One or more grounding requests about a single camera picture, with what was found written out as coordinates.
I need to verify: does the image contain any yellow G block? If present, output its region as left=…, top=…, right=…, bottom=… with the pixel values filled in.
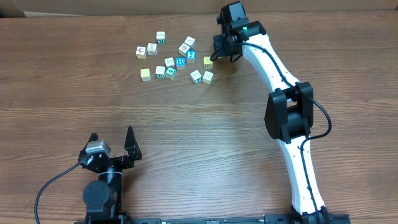
left=203, top=56, right=213, bottom=69

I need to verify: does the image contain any white block number 3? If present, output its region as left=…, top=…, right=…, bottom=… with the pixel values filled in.
left=190, top=70, right=202, bottom=84

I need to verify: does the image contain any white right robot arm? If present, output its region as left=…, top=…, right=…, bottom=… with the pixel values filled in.
left=211, top=17, right=327, bottom=223

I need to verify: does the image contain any white block far top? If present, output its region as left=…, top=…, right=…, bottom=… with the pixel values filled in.
left=184, top=36, right=196, bottom=48

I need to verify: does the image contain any blue number 5 block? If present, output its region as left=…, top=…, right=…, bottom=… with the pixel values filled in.
left=186, top=50, right=197, bottom=63

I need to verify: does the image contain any white block shell picture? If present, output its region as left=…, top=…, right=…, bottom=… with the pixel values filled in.
left=178, top=43, right=191, bottom=57

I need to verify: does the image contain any blue H block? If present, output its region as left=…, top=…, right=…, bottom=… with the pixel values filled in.
left=175, top=57, right=186, bottom=70

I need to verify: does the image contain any white block beside H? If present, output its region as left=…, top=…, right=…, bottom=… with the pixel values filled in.
left=164, top=57, right=175, bottom=67

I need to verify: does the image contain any green number 4 block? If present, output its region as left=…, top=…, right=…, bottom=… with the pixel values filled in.
left=165, top=66, right=177, bottom=80

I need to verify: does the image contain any white block green side top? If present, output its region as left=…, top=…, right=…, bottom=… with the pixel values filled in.
left=156, top=31, right=166, bottom=44

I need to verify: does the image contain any white block green B side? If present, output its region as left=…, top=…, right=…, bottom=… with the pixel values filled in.
left=155, top=66, right=165, bottom=78

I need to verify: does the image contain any yellow top block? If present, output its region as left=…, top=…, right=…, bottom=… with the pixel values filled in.
left=140, top=68, right=152, bottom=82

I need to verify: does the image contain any white block leaf picture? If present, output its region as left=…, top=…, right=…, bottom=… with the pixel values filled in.
left=147, top=43, right=158, bottom=55

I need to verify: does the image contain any white block yellow side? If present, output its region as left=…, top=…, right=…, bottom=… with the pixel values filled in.
left=136, top=46, right=147, bottom=59

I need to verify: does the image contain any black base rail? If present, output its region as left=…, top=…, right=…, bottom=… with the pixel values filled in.
left=74, top=213, right=351, bottom=224

